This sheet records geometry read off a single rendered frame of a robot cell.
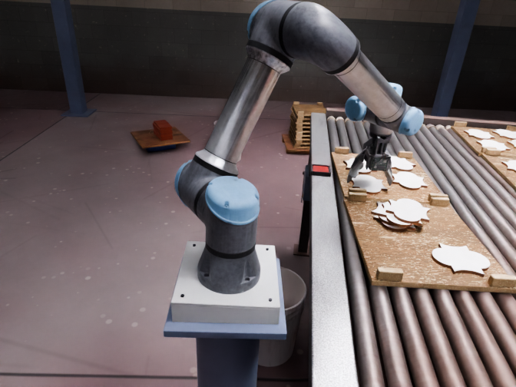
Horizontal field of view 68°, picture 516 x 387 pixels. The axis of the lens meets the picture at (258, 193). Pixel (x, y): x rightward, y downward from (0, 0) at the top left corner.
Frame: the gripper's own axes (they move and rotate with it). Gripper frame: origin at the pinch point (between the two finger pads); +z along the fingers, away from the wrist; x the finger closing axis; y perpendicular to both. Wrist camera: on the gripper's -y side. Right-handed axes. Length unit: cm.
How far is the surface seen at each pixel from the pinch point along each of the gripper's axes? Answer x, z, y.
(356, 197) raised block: -6.4, -1.1, 12.8
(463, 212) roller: 29.6, 2.5, 11.3
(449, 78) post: 184, 38, -386
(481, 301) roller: 16, 2, 54
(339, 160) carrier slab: -6.9, 1.4, -22.5
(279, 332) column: -31, 6, 64
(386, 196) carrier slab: 5.0, 0.6, 7.3
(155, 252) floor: -106, 97, -73
